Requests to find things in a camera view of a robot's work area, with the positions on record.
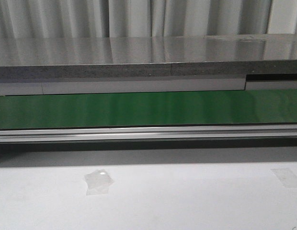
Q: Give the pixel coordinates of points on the clear tape patch left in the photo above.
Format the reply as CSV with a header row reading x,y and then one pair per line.
x,y
98,182

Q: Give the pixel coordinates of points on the clear tape patch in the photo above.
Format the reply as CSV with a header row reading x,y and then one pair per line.
x,y
98,182
287,178

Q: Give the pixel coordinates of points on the dark granite counter slab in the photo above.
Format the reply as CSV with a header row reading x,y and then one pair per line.
x,y
123,57

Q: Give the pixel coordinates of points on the green conveyor belt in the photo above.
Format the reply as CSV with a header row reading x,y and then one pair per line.
x,y
148,109

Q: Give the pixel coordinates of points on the grey panel under counter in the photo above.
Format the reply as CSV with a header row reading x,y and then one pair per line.
x,y
149,84

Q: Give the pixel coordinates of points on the clear tape patch right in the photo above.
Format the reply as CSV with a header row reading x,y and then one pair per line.
x,y
287,178

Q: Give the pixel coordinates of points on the white pleated curtain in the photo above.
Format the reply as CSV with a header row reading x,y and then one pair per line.
x,y
141,18

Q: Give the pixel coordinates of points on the aluminium conveyor side rail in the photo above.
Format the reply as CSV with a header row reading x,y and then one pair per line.
x,y
143,133

